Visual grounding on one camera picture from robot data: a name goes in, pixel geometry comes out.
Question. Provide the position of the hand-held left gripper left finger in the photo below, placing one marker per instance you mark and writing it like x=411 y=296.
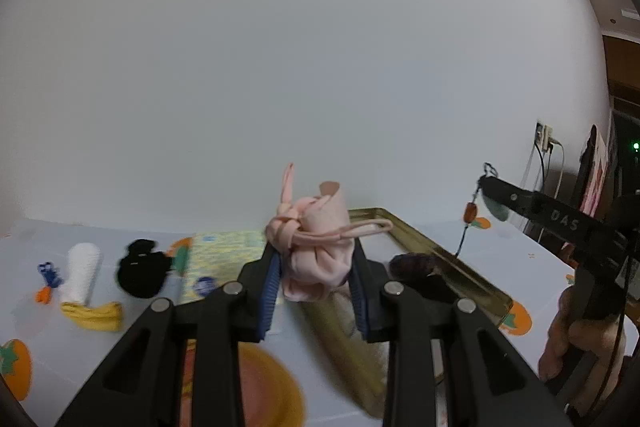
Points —
x=267 y=302

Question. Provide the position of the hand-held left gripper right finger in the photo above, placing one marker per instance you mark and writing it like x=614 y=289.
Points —
x=359 y=302

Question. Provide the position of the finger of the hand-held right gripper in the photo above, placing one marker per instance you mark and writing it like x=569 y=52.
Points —
x=515 y=199

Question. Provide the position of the rectangular gold tin box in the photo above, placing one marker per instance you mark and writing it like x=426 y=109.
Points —
x=345 y=357

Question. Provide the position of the pink cloth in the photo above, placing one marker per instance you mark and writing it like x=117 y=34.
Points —
x=320 y=257

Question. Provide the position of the dark brown cloth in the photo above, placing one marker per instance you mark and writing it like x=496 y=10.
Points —
x=415 y=267

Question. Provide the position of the yellow sock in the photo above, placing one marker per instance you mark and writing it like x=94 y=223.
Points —
x=95 y=317

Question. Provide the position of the white waffle towel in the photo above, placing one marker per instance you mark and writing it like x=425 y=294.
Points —
x=82 y=272

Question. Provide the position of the blue and orange knitted toy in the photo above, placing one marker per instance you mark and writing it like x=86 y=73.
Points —
x=49 y=274

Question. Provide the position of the person's right hand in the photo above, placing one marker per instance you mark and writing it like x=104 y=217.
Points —
x=595 y=332

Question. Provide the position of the yellow patterned tissue pack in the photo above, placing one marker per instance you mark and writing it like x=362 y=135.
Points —
x=220 y=257

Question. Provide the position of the pink printed board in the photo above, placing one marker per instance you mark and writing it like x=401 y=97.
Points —
x=597 y=177

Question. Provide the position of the yellow plastic bowl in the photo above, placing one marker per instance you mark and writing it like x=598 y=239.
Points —
x=270 y=387

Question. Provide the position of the dark appliance with green light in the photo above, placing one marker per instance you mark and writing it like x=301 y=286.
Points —
x=631 y=157

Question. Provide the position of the persimmon print white tablecloth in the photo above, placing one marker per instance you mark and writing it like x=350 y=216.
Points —
x=60 y=357

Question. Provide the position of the white wall socket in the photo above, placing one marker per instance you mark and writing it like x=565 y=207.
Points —
x=542 y=134

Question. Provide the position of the brown wooden frame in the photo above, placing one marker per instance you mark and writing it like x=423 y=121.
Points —
x=622 y=67

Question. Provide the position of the white wall fixture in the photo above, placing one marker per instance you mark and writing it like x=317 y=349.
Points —
x=631 y=12

